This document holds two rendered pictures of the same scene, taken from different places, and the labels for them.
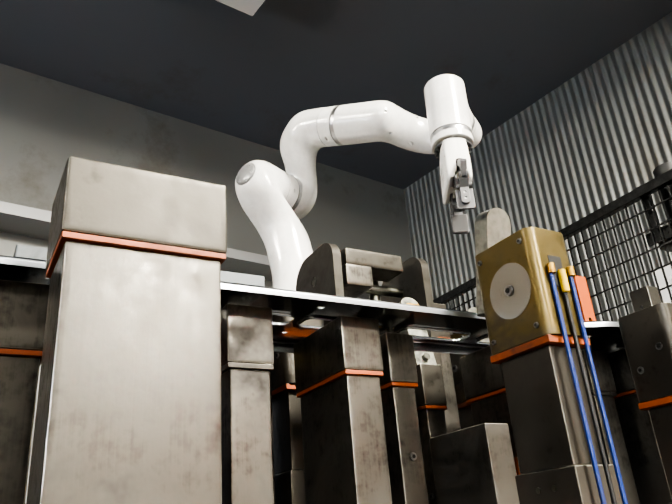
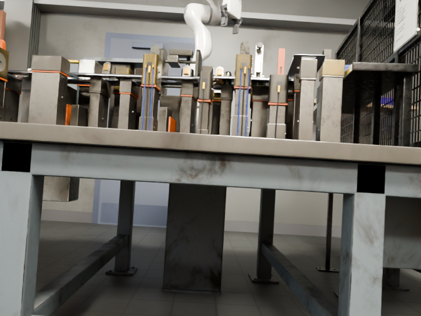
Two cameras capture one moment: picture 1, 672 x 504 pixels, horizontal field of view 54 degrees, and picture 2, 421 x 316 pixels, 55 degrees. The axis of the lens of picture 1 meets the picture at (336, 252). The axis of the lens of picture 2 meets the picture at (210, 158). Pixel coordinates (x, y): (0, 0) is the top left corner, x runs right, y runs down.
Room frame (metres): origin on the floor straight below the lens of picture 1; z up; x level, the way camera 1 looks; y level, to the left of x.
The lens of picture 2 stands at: (-0.41, -1.31, 0.60)
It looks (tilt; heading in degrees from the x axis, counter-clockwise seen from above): 3 degrees up; 37
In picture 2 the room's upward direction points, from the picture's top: 3 degrees clockwise
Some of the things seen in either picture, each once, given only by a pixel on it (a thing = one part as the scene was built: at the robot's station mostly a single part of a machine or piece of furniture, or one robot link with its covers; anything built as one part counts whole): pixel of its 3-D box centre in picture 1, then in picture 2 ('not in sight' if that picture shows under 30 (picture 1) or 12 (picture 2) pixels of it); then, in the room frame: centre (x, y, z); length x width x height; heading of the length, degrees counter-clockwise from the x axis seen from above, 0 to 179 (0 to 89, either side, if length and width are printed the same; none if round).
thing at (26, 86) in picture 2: not in sight; (28, 110); (0.52, 0.40, 0.84); 0.05 x 0.05 x 0.29; 31
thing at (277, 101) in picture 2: not in sight; (276, 115); (0.89, -0.63, 0.84); 0.12 x 0.07 x 0.28; 31
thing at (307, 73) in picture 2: not in sight; (306, 105); (0.78, -0.79, 0.84); 0.05 x 0.05 x 0.29; 31
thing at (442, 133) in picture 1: (452, 143); not in sight; (1.12, -0.25, 1.47); 0.09 x 0.08 x 0.03; 179
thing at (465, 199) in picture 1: (464, 189); (223, 18); (1.05, -0.24, 1.33); 0.03 x 0.03 x 0.07; 88
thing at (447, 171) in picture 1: (456, 169); (232, 5); (1.12, -0.25, 1.41); 0.10 x 0.07 x 0.11; 179
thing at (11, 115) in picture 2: not in sight; (7, 109); (0.47, 0.48, 0.84); 0.12 x 0.05 x 0.29; 31
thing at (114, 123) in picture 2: not in sight; (123, 110); (0.86, 0.17, 0.89); 0.12 x 0.08 x 0.38; 31
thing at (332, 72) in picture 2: not in sight; (329, 109); (1.06, -0.76, 0.88); 0.08 x 0.08 x 0.36; 31
